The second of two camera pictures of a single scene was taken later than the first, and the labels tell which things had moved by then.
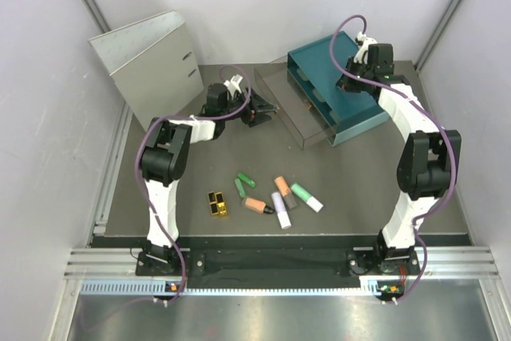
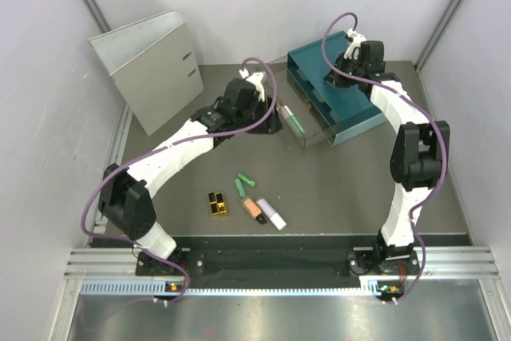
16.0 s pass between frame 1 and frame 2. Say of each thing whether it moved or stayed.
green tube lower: stayed
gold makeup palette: stayed
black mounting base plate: stayed
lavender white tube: moved
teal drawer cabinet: stayed
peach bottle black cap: moved
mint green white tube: moved
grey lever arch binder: stayed
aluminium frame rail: stayed
